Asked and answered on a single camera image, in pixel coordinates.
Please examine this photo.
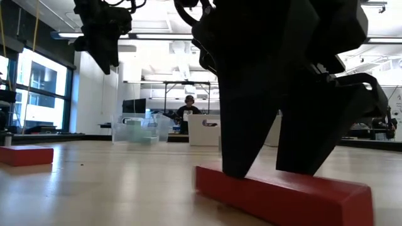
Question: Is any red rectangular block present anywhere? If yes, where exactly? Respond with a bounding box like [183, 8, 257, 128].
[193, 165, 375, 226]
[0, 144, 55, 168]

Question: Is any black computer monitor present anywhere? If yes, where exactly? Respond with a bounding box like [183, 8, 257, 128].
[121, 97, 148, 115]

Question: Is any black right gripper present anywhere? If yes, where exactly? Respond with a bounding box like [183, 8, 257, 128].
[190, 0, 318, 180]

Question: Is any window with black frame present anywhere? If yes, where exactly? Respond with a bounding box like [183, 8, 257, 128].
[0, 46, 75, 134]

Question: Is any black aluminium table frame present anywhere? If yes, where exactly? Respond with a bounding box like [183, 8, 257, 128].
[11, 133, 402, 152]

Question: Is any long linear light fixture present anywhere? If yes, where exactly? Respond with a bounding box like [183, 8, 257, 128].
[50, 30, 402, 45]

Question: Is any teal rectangular block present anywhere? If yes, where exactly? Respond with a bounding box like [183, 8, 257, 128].
[141, 136, 160, 146]
[125, 119, 143, 141]

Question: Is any person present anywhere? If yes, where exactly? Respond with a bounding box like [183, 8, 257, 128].
[175, 94, 202, 135]

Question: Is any clear plastic bin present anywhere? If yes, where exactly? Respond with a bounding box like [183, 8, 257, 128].
[111, 112, 172, 145]

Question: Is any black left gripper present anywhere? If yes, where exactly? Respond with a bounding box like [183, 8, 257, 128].
[73, 0, 133, 75]

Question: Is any white plastic bin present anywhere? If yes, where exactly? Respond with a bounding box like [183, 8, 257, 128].
[187, 114, 222, 147]

